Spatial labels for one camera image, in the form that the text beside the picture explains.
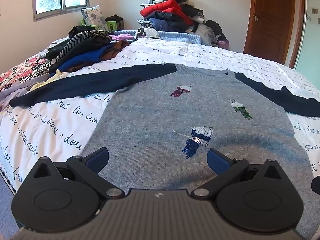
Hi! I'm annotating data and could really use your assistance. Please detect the floral red white blanket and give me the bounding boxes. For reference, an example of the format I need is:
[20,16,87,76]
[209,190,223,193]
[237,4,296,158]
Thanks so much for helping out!
[0,55,54,92]

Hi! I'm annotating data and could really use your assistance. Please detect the white grey garment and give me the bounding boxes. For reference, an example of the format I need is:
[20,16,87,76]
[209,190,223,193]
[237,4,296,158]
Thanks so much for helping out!
[186,24,215,45]

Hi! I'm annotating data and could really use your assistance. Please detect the floral white pillow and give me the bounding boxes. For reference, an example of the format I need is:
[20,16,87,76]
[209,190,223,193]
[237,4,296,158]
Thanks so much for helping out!
[80,5,108,30]

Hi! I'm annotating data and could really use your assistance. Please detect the navy puffer jacket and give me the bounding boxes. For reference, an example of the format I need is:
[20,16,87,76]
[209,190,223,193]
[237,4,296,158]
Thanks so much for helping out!
[146,11,194,33]

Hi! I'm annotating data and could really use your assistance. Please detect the grey sweater with navy sleeves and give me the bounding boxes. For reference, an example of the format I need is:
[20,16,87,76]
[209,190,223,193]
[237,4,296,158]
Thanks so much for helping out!
[9,64,320,240]

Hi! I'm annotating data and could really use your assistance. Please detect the white bed cover with script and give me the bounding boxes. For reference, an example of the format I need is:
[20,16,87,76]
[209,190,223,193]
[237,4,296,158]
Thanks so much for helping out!
[0,36,320,198]

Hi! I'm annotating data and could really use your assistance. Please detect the purple cloth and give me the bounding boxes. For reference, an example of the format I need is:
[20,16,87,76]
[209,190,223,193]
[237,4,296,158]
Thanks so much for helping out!
[111,34,135,42]

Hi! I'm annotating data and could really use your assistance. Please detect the heap of clothes by wall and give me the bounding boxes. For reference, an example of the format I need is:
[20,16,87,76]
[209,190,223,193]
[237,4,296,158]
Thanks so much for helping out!
[140,0,194,25]

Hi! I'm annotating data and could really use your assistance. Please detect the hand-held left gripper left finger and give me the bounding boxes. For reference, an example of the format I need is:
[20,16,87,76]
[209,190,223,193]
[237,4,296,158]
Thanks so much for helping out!
[24,147,125,200]

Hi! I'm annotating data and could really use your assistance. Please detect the brown garment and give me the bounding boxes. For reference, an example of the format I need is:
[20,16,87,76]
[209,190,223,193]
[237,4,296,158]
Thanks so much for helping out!
[99,41,130,61]

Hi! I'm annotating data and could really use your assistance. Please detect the royal blue garment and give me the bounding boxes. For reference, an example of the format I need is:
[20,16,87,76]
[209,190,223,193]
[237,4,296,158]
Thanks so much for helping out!
[56,46,113,72]

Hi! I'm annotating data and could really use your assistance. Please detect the pile of folded dark clothes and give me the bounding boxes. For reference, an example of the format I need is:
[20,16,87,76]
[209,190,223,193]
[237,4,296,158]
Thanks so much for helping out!
[55,30,112,63]

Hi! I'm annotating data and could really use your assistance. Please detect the brown wooden door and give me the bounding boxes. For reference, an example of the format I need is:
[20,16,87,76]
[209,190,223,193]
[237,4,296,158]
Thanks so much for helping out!
[244,0,305,68]

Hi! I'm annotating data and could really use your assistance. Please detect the pale wardrobe door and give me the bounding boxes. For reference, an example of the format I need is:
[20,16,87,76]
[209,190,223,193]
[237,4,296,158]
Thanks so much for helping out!
[295,0,320,73]

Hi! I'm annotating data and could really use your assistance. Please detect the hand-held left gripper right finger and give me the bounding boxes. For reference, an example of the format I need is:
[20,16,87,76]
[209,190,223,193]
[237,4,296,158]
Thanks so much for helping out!
[191,148,290,200]

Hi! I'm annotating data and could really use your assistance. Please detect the light blue knitted blanket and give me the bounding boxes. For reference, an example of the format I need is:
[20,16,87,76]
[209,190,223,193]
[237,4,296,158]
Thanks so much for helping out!
[114,30,203,46]

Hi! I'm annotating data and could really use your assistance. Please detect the black backpack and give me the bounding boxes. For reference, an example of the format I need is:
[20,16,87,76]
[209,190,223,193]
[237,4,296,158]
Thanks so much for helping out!
[205,20,229,48]

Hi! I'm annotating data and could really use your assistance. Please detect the black garment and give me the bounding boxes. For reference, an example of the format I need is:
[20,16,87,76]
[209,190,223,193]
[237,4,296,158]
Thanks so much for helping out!
[46,40,75,60]

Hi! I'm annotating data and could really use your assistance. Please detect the pale yellow cloth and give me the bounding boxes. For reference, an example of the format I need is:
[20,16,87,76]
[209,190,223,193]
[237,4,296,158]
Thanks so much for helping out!
[30,70,69,90]

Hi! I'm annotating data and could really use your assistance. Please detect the green plastic chair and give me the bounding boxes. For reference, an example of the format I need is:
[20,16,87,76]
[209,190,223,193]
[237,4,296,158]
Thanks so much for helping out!
[80,19,117,30]

